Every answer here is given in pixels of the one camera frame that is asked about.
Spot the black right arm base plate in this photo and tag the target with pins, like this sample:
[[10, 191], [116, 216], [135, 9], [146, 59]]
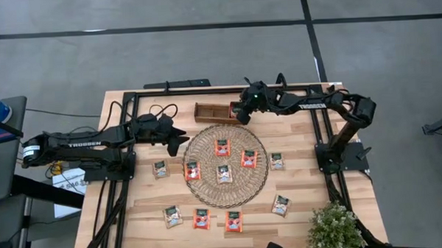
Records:
[[355, 160]]

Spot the black arched clamp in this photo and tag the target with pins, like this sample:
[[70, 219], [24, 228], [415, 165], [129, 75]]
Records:
[[277, 81]]

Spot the grey desk panel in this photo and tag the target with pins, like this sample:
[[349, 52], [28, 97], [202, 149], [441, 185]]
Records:
[[5, 223]]

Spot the black bar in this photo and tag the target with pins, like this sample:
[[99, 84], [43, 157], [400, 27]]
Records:
[[3, 126]]

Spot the beige tea packet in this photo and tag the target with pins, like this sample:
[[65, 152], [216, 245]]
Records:
[[160, 170], [281, 206], [277, 162], [224, 174], [172, 217]]

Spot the black power strip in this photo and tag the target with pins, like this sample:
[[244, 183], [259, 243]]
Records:
[[182, 83]]

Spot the small green potted plant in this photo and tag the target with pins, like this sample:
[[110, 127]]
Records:
[[335, 230]]

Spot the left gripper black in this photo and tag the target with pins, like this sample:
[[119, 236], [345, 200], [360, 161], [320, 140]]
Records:
[[153, 130]]

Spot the wooden compartment tea box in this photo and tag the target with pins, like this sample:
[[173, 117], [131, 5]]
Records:
[[209, 113]]

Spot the round woven placemat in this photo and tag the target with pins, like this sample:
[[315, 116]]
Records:
[[208, 190]]

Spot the grey side table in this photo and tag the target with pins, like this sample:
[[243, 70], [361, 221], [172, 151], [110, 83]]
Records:
[[8, 161]]

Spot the black metal table frame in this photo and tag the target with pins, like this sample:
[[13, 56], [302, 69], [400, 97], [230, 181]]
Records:
[[205, 91]]

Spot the white paper sheet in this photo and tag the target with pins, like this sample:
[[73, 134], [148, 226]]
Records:
[[72, 182]]

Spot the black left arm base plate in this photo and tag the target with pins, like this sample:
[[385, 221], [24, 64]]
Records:
[[112, 176]]

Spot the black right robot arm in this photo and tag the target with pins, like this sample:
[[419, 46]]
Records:
[[312, 106]]

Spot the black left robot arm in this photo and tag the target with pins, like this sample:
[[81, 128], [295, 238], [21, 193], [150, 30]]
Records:
[[81, 144]]

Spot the orange tea packet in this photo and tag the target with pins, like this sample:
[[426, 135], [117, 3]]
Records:
[[249, 158], [222, 148], [202, 219], [233, 222], [192, 170]]

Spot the small black bracket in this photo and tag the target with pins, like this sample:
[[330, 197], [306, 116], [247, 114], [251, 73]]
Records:
[[331, 91]]

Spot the black desk beam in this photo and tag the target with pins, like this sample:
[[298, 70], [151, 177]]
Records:
[[46, 191]]

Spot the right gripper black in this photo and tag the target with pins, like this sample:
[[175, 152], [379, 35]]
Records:
[[258, 98]]

